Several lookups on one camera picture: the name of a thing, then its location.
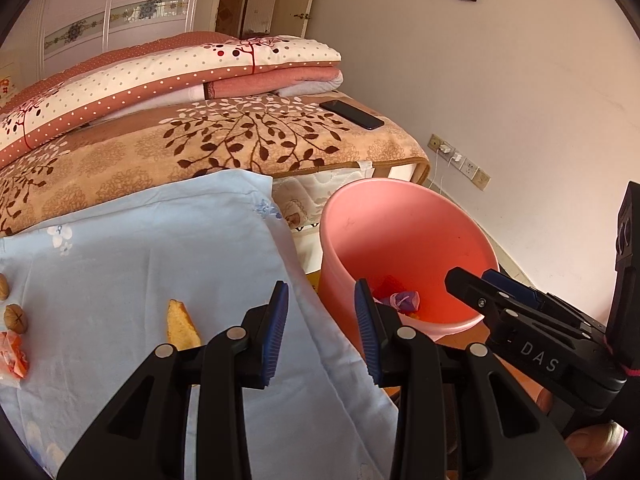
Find pink plastic bucket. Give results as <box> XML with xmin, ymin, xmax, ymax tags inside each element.
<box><xmin>317</xmin><ymin>179</ymin><xmax>501</xmax><ymax>356</ymax></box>

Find pink folded blanket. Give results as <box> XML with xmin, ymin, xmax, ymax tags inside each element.
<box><xmin>205</xmin><ymin>62</ymin><xmax>345</xmax><ymax>101</ymax></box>

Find cross cracked walnut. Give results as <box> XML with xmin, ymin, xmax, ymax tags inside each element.
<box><xmin>3</xmin><ymin>305</ymin><xmax>28</xmax><ymax>333</ymax></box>

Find polka dot folded quilt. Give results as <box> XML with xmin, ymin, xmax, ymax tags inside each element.
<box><xmin>0</xmin><ymin>31</ymin><xmax>342</xmax><ymax>168</ymax></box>

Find white bed frame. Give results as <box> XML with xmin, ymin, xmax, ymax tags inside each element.
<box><xmin>387</xmin><ymin>159</ymin><xmax>421</xmax><ymax>186</ymax></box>

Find purple foam net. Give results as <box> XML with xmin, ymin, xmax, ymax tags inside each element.
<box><xmin>380</xmin><ymin>290</ymin><xmax>420</xmax><ymax>313</ymax></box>

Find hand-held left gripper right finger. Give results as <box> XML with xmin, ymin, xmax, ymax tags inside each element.
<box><xmin>353</xmin><ymin>280</ymin><xmax>587</xmax><ymax>480</ymax></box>

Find yellow bread piece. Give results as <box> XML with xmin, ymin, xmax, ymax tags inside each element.
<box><xmin>166</xmin><ymin>299</ymin><xmax>202</xmax><ymax>351</ymax></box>

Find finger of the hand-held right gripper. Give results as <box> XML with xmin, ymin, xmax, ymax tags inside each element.
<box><xmin>481</xmin><ymin>268</ymin><xmax>609</xmax><ymax>334</ymax></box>
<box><xmin>444</xmin><ymin>266</ymin><xmax>583</xmax><ymax>345</ymax></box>

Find grey white folded cloth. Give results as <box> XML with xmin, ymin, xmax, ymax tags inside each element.
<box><xmin>275</xmin><ymin>71</ymin><xmax>345</xmax><ymax>97</ymax></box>

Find beige wall socket with charger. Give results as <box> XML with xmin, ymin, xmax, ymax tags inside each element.
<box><xmin>429</xmin><ymin>133</ymin><xmax>457</xmax><ymax>157</ymax></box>

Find brown leaf print blanket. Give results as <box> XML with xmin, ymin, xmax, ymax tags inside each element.
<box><xmin>0</xmin><ymin>94</ymin><xmax>431</xmax><ymax>238</ymax></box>

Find black smartphone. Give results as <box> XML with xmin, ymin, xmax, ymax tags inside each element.
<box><xmin>319</xmin><ymin>100</ymin><xmax>386</xmax><ymax>132</ymax></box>

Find person's right hand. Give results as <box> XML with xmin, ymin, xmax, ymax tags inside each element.
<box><xmin>564</xmin><ymin>421</ymin><xmax>627</xmax><ymax>477</ymax></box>

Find light blue floral cloth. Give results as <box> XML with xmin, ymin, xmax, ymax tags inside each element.
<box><xmin>0</xmin><ymin>169</ymin><xmax>401</xmax><ymax>480</ymax></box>

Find orange snack packet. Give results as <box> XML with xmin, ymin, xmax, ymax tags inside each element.
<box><xmin>0</xmin><ymin>330</ymin><xmax>30</xmax><ymax>380</ymax></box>

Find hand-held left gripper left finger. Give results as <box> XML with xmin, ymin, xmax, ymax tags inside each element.
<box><xmin>56</xmin><ymin>281</ymin><xmax>290</xmax><ymax>480</ymax></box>

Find white wall socket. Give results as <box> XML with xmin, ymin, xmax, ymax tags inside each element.
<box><xmin>451</xmin><ymin>152</ymin><xmax>479</xmax><ymax>179</ymax></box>

